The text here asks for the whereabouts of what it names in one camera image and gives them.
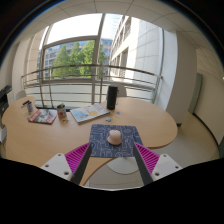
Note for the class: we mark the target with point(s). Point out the metal balcony railing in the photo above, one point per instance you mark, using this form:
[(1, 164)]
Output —
[(66, 67)]

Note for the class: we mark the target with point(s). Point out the pale blue-green sticker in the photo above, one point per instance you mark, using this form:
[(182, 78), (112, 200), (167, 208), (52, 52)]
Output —
[(108, 119)]

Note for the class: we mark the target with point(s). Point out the open light blue book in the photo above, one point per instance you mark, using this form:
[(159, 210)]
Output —
[(89, 113)]

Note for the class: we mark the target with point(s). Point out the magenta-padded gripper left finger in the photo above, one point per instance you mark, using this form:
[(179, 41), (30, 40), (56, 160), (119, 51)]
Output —
[(56, 165)]

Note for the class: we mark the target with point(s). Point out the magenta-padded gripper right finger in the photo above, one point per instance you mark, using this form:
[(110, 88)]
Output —
[(166, 165)]

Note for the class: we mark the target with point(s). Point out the white computer mouse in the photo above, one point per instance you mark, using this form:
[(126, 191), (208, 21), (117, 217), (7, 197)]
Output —
[(114, 137)]

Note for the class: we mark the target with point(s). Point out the white round table base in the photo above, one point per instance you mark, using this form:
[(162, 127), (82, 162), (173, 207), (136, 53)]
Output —
[(123, 165)]

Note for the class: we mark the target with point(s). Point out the black printer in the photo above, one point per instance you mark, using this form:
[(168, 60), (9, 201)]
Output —
[(4, 98)]

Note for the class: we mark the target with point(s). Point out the red magazine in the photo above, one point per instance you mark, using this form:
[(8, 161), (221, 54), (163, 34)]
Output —
[(42, 116)]

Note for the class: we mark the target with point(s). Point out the white chair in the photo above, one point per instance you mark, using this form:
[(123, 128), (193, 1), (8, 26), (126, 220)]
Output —
[(122, 90), (20, 94)]

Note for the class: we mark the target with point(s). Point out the round yellow sticker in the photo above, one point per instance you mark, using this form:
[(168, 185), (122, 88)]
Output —
[(115, 117)]

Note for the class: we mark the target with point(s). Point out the black cylindrical bottle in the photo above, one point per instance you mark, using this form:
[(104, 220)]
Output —
[(112, 98)]

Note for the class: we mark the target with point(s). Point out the small blue sticker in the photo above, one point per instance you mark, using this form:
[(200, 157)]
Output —
[(118, 113)]

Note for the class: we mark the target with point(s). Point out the blue patterned mouse pad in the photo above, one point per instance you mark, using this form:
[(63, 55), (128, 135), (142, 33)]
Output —
[(100, 143)]

